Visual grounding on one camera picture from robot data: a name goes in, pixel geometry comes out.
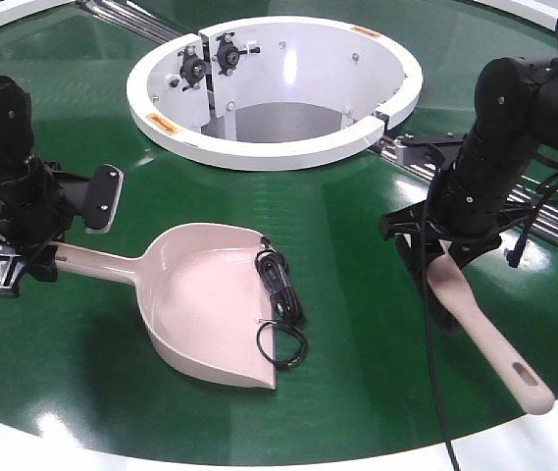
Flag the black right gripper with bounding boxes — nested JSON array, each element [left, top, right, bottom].
[[379, 198, 503, 276]]

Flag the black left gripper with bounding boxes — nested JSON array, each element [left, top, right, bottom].
[[0, 160, 74, 298]]

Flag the beige hand brush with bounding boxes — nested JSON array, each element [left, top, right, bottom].
[[413, 246, 555, 415]]

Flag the thick black cable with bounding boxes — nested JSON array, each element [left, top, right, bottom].
[[254, 235, 305, 325]]

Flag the beige plastic dustpan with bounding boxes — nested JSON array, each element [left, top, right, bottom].
[[55, 223, 276, 390]]

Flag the thin looped black cable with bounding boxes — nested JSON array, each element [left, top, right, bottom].
[[256, 318, 309, 372]]

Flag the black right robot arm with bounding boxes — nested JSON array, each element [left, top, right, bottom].
[[380, 57, 558, 276]]

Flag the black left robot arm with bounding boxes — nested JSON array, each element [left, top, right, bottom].
[[0, 76, 76, 297]]

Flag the white outer conveyor rim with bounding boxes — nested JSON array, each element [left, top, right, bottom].
[[0, 1, 558, 470]]

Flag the chrome roller bars right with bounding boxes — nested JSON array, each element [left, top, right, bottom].
[[370, 135, 558, 247]]

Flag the chrome roller bars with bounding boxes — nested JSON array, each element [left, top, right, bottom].
[[370, 135, 558, 247], [76, 0, 184, 44]]

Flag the orange warning sticker front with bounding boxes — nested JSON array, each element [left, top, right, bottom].
[[146, 113, 179, 135]]

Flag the orange warning sticker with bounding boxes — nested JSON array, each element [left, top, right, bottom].
[[350, 26, 381, 38], [146, 113, 179, 135]]

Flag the orange warning sticker rear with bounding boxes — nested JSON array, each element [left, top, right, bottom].
[[350, 26, 381, 38]]

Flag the chrome roller bars top left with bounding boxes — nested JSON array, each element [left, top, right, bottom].
[[76, 0, 184, 44]]

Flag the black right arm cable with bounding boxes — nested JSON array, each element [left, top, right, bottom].
[[418, 4, 558, 471]]

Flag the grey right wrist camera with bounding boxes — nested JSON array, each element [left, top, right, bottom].
[[393, 132, 466, 169]]

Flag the white central conveyor ring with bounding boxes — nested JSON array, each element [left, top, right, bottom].
[[126, 15, 424, 173]]

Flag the black bearing mount left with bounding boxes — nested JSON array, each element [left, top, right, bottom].
[[178, 45, 207, 91]]

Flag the black bearing mount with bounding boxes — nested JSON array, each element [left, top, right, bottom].
[[178, 45, 207, 91], [215, 31, 261, 77]]

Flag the black bearing mount right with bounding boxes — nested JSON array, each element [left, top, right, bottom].
[[215, 31, 261, 77]]

